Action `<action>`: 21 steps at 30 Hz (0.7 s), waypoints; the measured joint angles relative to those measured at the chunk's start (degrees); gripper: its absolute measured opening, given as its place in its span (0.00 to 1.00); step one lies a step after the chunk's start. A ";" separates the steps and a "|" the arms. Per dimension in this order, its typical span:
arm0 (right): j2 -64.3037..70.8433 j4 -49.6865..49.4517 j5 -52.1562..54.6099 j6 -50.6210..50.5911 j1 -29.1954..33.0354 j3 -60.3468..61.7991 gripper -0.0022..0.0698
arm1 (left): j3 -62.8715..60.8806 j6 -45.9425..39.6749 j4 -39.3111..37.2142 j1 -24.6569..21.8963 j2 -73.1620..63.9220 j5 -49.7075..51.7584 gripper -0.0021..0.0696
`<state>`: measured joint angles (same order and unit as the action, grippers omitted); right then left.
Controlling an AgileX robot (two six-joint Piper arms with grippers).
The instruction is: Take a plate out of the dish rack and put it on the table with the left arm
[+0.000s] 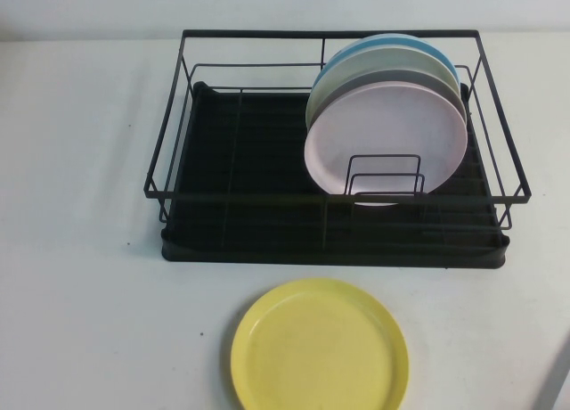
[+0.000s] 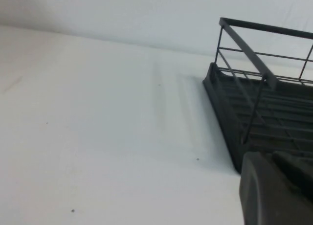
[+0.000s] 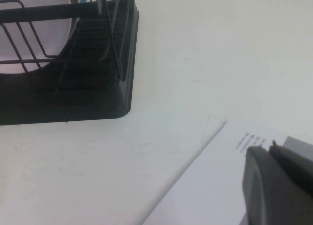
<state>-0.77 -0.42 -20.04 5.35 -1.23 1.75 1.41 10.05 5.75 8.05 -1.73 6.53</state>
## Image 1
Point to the pale green round plate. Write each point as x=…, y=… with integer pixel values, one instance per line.
x=378, y=62

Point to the blue round plate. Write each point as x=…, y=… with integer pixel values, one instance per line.
x=369, y=43

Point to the pink round plate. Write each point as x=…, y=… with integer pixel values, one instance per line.
x=378, y=125

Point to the yellow round plate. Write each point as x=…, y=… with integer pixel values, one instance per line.
x=320, y=352

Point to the grey round plate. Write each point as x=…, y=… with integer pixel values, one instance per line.
x=401, y=76

